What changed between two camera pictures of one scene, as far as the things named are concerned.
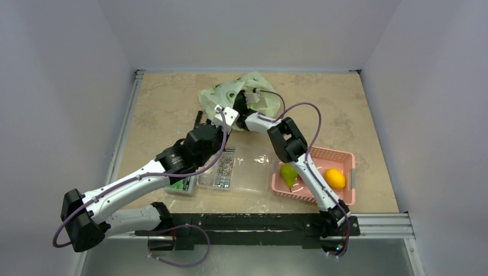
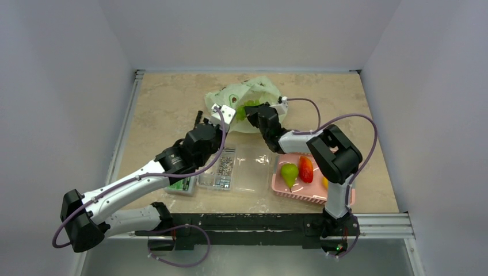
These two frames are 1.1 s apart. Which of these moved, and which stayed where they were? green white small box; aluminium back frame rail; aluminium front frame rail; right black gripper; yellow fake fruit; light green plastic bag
Moved: light green plastic bag; right black gripper
Stayed: aluminium back frame rail; aluminium front frame rail; yellow fake fruit; green white small box
